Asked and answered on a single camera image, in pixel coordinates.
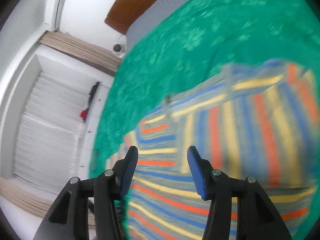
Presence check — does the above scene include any green blanket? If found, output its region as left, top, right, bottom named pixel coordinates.
left=86, top=0, right=320, bottom=240

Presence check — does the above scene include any white air conditioner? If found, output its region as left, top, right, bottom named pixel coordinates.
left=43, top=0, right=67, bottom=32

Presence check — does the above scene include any beige curtain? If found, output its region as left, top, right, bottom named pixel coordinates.
left=40, top=31, right=120, bottom=77
left=0, top=176, right=59, bottom=218

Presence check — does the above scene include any white security camera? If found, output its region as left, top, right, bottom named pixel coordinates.
left=112, top=35, right=128, bottom=58

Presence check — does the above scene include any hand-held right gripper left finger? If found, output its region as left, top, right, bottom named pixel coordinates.
left=34, top=145, right=139, bottom=240

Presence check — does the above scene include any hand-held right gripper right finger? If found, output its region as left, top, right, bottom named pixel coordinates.
left=187, top=145, right=293, bottom=240

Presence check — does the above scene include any red object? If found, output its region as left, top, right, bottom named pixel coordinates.
left=79, top=107, right=90, bottom=123

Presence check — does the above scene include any brown wooden headboard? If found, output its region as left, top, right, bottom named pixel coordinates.
left=104, top=0, right=179, bottom=34

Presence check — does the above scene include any striped knit sweater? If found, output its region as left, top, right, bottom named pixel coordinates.
left=106, top=59, right=318, bottom=240

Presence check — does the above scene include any white window blind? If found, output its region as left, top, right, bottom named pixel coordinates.
left=14, top=71, right=100, bottom=195

